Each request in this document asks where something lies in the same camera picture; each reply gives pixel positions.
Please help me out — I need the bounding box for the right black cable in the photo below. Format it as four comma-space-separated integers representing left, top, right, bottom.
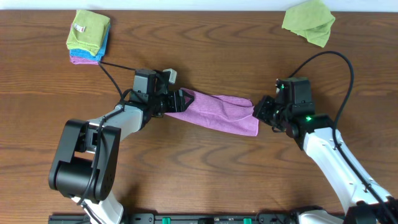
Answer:
287, 50, 398, 224

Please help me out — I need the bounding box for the folded purple cloth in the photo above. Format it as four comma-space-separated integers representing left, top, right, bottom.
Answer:
70, 56, 99, 65

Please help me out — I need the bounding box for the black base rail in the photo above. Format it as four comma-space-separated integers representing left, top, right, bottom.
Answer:
47, 212, 364, 224

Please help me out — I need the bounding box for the crumpled green cloth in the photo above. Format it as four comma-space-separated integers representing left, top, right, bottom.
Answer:
282, 0, 335, 48

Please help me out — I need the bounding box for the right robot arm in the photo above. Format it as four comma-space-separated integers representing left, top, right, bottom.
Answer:
253, 95, 397, 223

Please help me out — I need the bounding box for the folded green cloth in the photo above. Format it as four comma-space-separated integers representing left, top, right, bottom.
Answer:
66, 9, 110, 56

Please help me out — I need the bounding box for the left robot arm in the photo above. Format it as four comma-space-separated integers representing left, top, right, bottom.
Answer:
48, 89, 194, 223

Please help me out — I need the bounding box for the folded blue cloth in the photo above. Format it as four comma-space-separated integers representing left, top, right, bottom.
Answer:
69, 26, 111, 62

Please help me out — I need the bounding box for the purple microfiber cloth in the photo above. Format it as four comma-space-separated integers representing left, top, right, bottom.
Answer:
167, 89, 259, 136

